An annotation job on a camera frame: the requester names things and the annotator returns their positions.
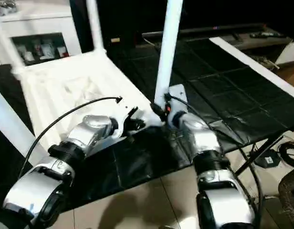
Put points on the black metal bar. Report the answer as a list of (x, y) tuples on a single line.
[(209, 31)]

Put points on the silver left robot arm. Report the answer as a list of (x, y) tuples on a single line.
[(66, 162)]

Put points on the crumpled silver object on cabinet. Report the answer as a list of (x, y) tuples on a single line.
[(5, 6)]

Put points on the white plastic table top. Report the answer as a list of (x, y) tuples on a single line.
[(70, 90)]

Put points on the black work mat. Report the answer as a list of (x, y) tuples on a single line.
[(223, 81)]

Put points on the small yellow label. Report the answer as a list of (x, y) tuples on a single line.
[(115, 40)]

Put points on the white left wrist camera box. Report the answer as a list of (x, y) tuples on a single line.
[(124, 117)]

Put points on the white plastic table leg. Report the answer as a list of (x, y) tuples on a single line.
[(15, 129), (168, 52), (95, 28), (6, 47)]

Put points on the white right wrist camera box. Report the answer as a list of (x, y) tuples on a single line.
[(178, 102)]

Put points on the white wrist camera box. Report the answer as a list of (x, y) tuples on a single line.
[(178, 102), (124, 117)]

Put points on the white glass-door cabinet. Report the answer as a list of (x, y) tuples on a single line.
[(32, 31)]

